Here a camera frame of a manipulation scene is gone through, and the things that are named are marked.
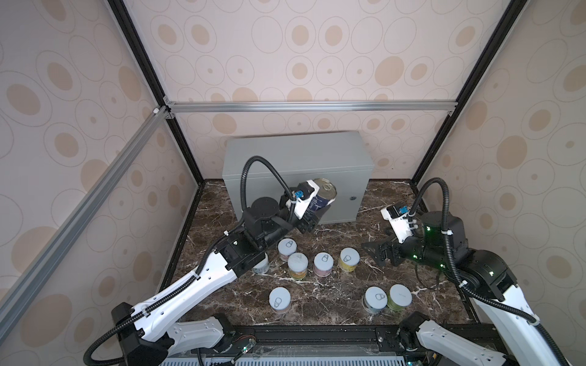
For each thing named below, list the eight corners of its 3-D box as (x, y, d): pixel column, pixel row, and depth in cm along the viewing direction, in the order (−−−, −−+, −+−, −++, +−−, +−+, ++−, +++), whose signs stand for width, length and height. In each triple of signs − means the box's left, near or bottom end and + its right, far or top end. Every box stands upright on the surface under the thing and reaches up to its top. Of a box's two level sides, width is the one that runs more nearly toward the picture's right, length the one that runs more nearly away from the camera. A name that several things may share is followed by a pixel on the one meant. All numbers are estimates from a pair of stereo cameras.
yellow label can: (339, 271, 91) (342, 265, 86) (337, 254, 95) (340, 247, 91) (357, 271, 91) (361, 265, 86) (354, 254, 95) (358, 247, 91)
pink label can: (313, 277, 89) (314, 270, 84) (312, 258, 94) (313, 251, 89) (332, 277, 89) (334, 270, 85) (331, 258, 94) (332, 252, 89)
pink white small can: (275, 252, 96) (274, 244, 91) (288, 241, 99) (287, 233, 94) (286, 263, 93) (286, 256, 88) (299, 251, 96) (299, 244, 91)
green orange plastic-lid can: (288, 280, 88) (287, 271, 82) (288, 261, 93) (288, 251, 87) (308, 280, 88) (309, 271, 82) (307, 261, 93) (308, 252, 87)
